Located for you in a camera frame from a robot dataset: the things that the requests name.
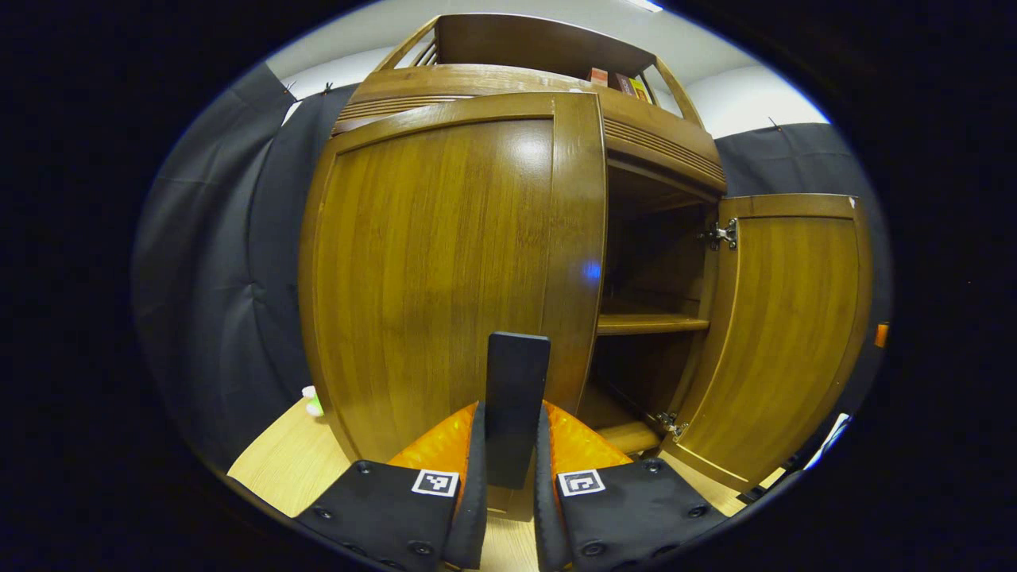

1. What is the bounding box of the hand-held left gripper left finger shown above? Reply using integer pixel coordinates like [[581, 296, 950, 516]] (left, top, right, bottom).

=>
[[294, 401, 487, 571]]

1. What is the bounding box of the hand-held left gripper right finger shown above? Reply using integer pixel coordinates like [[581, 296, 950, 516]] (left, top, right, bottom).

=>
[[534, 400, 728, 571]]

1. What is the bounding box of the wooden cabinet door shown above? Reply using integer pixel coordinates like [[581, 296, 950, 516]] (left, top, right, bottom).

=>
[[658, 193, 873, 493], [298, 91, 609, 466]]

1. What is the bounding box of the black door handle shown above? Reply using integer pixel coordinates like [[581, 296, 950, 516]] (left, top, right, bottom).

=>
[[485, 332, 551, 489]]

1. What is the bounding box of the wooden double-door shoe cabinet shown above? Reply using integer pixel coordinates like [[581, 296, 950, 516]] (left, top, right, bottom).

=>
[[330, 12, 728, 458]]

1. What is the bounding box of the wooden inner cabinet shelf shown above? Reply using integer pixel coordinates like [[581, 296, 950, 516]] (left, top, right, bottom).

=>
[[596, 312, 710, 336]]

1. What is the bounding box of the wooden cabinet drawer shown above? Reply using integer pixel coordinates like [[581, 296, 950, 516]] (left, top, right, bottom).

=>
[[332, 64, 726, 191]]

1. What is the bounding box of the black backdrop cloth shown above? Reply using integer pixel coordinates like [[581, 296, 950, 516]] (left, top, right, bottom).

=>
[[131, 64, 892, 470]]

